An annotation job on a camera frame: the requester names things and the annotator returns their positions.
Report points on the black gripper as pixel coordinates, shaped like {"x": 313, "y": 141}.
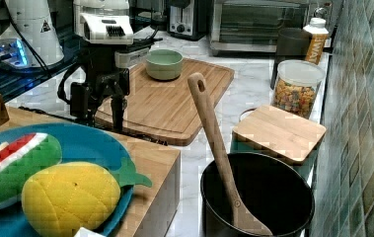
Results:
{"x": 102, "y": 79}

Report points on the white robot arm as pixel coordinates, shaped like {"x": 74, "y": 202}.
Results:
{"x": 104, "y": 27}

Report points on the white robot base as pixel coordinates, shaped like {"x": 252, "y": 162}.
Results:
{"x": 31, "y": 35}

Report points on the wooden drawer cabinet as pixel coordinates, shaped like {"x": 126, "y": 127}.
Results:
{"x": 141, "y": 211}

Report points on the bamboo cutting board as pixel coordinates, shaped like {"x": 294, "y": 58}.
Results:
{"x": 165, "y": 110}

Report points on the blue plate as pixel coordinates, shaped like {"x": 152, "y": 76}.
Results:
{"x": 13, "y": 222}

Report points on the green ceramic bowl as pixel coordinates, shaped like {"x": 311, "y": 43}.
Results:
{"x": 164, "y": 64}

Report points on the black toaster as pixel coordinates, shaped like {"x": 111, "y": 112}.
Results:
{"x": 188, "y": 19}

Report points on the yellow pineapple pot holder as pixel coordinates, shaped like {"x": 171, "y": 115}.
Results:
{"x": 63, "y": 198}

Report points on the watermelon pot holder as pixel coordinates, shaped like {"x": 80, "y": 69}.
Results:
{"x": 21, "y": 159}

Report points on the toaster oven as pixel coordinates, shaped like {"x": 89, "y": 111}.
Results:
{"x": 253, "y": 25}

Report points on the teal container with bamboo lid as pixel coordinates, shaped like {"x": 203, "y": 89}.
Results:
{"x": 281, "y": 135}

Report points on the wooden spoon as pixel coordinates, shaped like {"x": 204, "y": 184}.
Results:
{"x": 241, "y": 216}

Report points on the clear cereal jar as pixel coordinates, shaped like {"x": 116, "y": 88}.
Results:
{"x": 296, "y": 86}

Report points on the black cooking pot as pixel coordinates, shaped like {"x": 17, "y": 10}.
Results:
{"x": 272, "y": 191}

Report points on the orange label bottle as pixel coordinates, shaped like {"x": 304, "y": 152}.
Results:
{"x": 318, "y": 36}

